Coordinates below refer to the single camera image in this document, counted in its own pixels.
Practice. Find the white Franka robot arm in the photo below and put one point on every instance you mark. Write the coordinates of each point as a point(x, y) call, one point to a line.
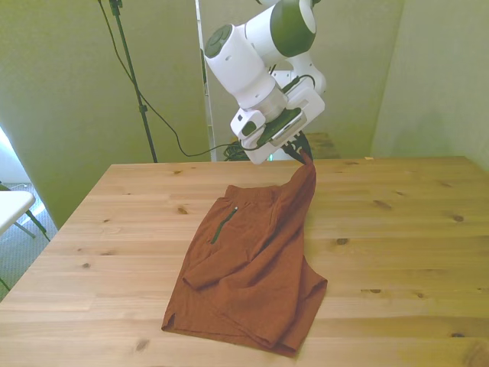
point(237, 65)

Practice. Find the white folding chair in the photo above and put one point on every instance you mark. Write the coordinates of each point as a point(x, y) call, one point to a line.
point(13, 206)

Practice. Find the rust orange shorts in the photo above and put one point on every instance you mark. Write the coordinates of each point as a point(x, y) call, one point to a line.
point(248, 267)

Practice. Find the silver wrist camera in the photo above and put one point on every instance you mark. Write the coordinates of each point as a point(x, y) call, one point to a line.
point(286, 128)

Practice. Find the white vertical panel strip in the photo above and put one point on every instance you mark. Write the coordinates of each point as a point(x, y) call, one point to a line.
point(208, 114)

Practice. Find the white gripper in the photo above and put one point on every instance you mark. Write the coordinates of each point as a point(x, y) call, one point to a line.
point(311, 101)

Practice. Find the dark tripod pole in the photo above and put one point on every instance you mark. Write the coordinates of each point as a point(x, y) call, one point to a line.
point(142, 108)

